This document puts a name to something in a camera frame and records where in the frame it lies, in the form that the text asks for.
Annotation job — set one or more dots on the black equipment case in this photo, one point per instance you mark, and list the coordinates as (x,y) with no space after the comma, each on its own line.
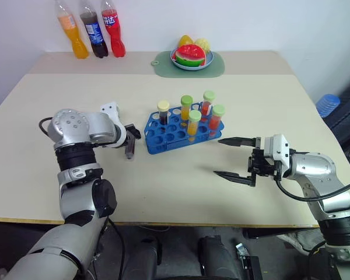
(348,116)

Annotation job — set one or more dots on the cola bottle blue label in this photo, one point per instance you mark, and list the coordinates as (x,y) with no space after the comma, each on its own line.
(94,32)

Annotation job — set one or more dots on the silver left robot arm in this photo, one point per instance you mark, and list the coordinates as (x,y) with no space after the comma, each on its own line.
(76,128)

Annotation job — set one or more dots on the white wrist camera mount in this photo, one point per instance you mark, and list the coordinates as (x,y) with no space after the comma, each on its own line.
(112,111)
(277,151)

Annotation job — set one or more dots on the green cap orange test tube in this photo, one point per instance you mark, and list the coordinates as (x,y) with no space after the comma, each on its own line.
(186,106)
(194,125)

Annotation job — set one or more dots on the white sneaker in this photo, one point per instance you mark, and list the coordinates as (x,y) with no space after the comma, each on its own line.
(304,240)

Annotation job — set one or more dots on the green cap red test tube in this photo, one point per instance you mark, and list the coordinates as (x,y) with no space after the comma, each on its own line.
(207,103)
(216,119)

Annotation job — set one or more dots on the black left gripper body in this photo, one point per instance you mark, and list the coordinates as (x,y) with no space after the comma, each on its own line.
(130,129)

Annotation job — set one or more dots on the light blue plate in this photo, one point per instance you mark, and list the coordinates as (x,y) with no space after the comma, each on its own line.
(192,67)

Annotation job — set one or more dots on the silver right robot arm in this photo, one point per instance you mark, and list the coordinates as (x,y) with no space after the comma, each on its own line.
(321,175)

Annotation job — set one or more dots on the black box metal clip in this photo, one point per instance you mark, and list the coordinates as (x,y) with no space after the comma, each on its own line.
(251,265)

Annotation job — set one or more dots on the blue test tube rack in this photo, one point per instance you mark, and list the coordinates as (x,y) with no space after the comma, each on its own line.
(169,137)

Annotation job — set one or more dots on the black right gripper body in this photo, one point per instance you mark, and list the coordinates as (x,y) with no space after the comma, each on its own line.
(261,166)

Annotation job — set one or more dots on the orange soda bottle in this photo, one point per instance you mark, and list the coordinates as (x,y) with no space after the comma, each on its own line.
(74,35)

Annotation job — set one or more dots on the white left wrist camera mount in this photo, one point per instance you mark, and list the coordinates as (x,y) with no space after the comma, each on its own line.
(112,111)

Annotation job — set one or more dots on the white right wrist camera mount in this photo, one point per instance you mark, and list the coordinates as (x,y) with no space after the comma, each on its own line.
(277,151)

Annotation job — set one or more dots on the red soda bottle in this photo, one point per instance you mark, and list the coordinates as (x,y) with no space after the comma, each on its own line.
(114,29)

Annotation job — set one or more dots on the dark rounded shape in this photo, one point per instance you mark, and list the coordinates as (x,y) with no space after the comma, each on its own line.
(143,259)
(217,259)

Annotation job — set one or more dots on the toy watermelon slice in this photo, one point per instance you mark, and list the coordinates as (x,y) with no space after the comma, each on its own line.
(189,55)

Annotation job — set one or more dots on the yellow cap dark test tube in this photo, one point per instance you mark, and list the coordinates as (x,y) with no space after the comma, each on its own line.
(164,112)

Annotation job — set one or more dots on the green cutting mat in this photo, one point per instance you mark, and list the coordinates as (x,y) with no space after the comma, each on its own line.
(163,68)

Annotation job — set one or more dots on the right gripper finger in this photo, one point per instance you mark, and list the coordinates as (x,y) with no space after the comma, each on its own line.
(236,176)
(239,141)

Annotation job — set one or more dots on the pale yellow toy fruit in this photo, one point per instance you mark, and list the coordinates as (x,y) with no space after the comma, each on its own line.
(204,44)

